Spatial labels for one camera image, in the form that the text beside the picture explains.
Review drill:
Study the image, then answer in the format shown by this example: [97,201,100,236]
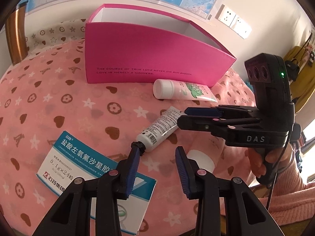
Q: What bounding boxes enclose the person's right hand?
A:
[247,144,296,180]

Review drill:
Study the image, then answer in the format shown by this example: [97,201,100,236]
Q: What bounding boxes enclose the small white tube black cap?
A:
[130,106,187,156]

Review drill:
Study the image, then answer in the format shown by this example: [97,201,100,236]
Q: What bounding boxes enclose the plush toy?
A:
[304,44,315,67]

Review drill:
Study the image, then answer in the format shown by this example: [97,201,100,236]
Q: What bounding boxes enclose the large pink tube white cap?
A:
[186,128,249,175]

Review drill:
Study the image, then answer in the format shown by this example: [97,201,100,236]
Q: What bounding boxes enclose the white tube green print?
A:
[153,79,218,103]

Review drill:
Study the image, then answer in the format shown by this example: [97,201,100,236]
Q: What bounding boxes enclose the pink cardboard box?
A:
[85,4,237,88]

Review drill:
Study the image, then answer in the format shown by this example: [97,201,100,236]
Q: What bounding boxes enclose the black bag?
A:
[285,59,300,81]

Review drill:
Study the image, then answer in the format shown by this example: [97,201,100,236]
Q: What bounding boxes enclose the teal and white medicine box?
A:
[36,130,157,235]

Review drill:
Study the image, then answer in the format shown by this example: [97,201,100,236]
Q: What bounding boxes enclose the copper travel tumbler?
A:
[5,1,27,65]

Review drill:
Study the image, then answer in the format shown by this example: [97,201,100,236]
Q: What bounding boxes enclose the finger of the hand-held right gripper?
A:
[184,105,258,118]
[177,115,261,138]

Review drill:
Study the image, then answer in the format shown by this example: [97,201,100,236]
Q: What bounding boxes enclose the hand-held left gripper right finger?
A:
[175,146,283,236]

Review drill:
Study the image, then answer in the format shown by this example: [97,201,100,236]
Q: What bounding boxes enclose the white wall sockets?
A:
[230,14,253,40]

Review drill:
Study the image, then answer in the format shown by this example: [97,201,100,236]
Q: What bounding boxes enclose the black cable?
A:
[267,133,296,209]

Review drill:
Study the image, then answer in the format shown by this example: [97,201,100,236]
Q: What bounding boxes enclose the white wall socket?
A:
[215,4,237,27]

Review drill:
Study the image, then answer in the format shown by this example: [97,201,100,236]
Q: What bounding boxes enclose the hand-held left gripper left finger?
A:
[32,141,143,236]

